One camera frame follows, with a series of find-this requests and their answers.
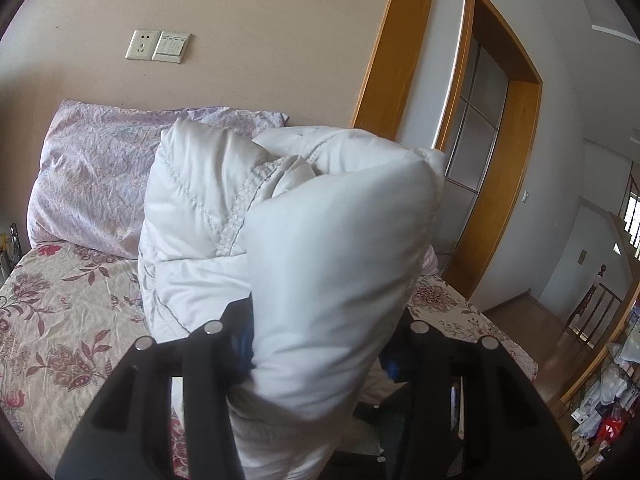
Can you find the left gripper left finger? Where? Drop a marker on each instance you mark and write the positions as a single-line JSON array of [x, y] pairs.
[[125, 433]]

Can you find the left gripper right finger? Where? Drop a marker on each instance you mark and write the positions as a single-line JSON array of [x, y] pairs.
[[466, 410]]

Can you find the beige puffer down jacket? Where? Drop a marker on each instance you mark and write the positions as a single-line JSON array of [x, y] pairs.
[[325, 230]]

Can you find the cluttered wooden shelf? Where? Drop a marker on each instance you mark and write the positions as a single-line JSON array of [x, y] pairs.
[[602, 400]]

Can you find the floral bed sheet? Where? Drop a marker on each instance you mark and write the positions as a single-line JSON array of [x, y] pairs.
[[68, 315]]

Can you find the wooden stair railing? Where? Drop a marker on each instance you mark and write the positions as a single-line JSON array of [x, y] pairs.
[[590, 319]]

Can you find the glass panel door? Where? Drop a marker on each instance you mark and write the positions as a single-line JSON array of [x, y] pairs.
[[469, 149]]

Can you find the lilac floral duvet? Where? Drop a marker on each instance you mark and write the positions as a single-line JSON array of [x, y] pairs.
[[94, 165]]

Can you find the white wall switch plate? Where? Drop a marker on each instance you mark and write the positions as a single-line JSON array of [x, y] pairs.
[[171, 47]]

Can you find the white wall socket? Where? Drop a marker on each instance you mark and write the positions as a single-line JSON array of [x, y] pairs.
[[142, 45]]

